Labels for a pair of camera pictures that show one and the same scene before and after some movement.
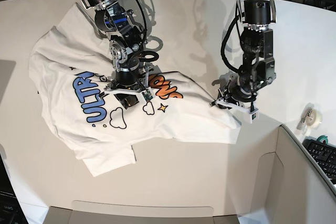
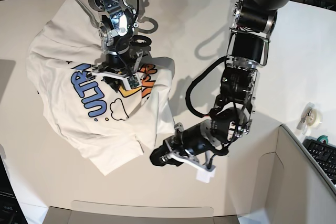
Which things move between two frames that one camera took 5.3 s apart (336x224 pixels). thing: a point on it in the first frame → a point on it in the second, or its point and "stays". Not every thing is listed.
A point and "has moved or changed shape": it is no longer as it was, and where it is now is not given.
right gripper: [241, 92] → [193, 147]
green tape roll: [324, 137] stays
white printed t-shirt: [74, 67] has moved or changed shape
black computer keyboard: [324, 153] stays
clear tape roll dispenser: [311, 119] stays
